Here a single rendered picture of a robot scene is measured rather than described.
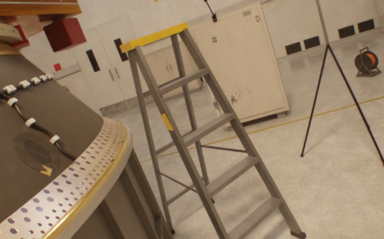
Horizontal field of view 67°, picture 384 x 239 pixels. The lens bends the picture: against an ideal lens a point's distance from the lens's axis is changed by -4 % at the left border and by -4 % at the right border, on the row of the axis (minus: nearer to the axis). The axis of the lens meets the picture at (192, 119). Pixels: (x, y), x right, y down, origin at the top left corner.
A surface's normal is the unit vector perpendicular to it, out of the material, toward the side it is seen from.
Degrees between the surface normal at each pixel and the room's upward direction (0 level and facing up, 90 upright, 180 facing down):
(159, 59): 90
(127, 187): 90
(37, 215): 43
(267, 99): 90
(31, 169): 62
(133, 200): 90
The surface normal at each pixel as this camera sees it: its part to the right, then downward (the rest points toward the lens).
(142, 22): -0.15, 0.33
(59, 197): 0.38, -0.82
